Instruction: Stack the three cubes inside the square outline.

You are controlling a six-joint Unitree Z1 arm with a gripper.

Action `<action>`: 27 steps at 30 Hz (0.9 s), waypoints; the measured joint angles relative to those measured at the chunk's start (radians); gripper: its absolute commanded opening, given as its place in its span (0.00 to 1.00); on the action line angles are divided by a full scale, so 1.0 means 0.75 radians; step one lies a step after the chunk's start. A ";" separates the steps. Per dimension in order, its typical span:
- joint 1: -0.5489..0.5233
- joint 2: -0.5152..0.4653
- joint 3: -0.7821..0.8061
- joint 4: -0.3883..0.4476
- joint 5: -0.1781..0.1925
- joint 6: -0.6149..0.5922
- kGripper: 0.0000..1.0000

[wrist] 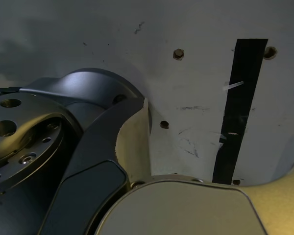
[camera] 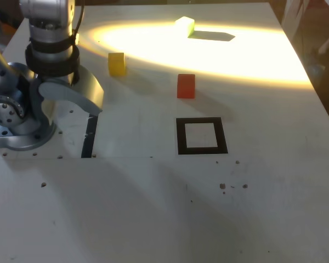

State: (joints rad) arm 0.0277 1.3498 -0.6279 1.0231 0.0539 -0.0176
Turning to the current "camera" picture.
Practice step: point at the yellow cube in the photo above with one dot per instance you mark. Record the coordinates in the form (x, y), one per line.
(116, 64)

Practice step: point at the black tape square outline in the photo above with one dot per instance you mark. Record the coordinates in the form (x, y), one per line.
(181, 137)

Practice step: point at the green cube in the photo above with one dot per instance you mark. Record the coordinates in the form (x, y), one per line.
(184, 24)

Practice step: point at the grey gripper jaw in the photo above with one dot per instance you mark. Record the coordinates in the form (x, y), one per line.
(68, 94)
(94, 87)

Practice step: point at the red cube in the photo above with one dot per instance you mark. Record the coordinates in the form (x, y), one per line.
(186, 86)

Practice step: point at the black tape strip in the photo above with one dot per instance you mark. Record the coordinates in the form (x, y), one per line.
(88, 137)

